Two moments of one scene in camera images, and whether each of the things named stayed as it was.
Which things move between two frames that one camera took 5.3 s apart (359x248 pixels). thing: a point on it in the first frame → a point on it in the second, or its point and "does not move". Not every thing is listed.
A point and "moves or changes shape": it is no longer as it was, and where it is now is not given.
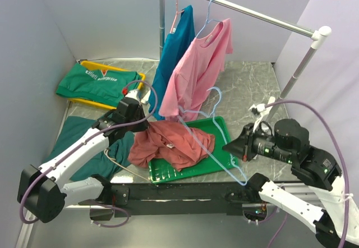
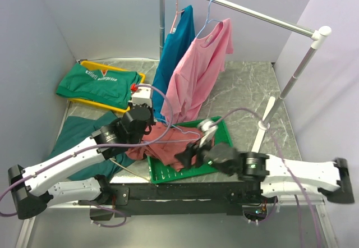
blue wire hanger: [208, 21] does not move
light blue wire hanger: [205, 149] → [178, 127]
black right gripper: [241, 147] → [184, 157]
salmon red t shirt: [169, 145] moves or changes shape
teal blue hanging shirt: [175, 44] does not move
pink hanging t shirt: [198, 68] does not move
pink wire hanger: [177, 12] does not move
